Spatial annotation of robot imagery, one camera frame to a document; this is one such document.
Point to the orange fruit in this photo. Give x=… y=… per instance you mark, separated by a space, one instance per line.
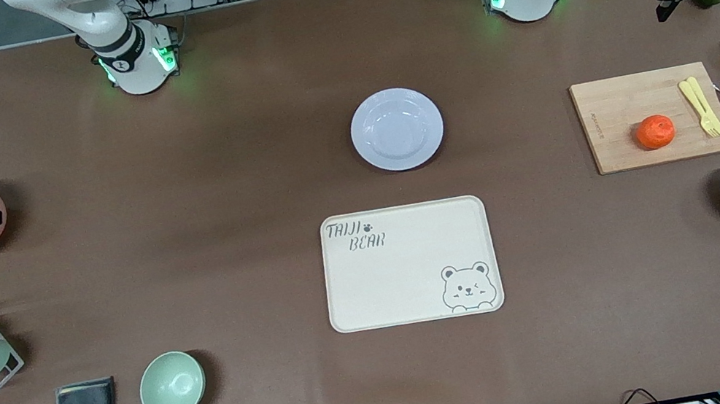
x=656 y=132

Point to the white ribbed plate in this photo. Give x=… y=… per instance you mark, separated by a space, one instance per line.
x=397 y=129

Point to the yellow plastic fork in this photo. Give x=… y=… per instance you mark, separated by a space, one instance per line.
x=697 y=105

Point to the wooden cutting board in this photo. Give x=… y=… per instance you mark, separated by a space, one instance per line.
x=625 y=111

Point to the light green bowl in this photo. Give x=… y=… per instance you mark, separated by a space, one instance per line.
x=172 y=386

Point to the cream bear print tray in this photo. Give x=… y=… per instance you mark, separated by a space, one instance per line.
x=410 y=274

